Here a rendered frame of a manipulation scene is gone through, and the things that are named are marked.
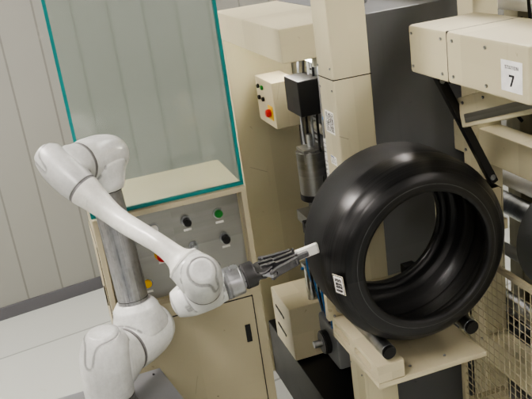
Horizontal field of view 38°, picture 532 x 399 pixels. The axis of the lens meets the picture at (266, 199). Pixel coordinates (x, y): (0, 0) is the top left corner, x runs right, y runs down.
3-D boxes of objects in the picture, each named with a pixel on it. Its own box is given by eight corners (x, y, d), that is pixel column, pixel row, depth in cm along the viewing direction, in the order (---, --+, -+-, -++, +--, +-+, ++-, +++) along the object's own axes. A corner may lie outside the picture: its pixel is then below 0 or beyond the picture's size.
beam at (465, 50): (409, 72, 242) (405, 24, 237) (479, 58, 248) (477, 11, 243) (527, 107, 187) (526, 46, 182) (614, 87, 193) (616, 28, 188)
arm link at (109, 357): (73, 401, 237) (62, 337, 230) (109, 373, 252) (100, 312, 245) (115, 412, 229) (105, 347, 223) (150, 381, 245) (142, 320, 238)
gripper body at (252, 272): (242, 271, 212) (273, 260, 214) (234, 260, 220) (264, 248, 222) (249, 294, 215) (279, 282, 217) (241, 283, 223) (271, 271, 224)
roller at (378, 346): (334, 305, 258) (343, 295, 258) (342, 313, 260) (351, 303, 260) (380, 354, 226) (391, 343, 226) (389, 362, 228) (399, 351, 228)
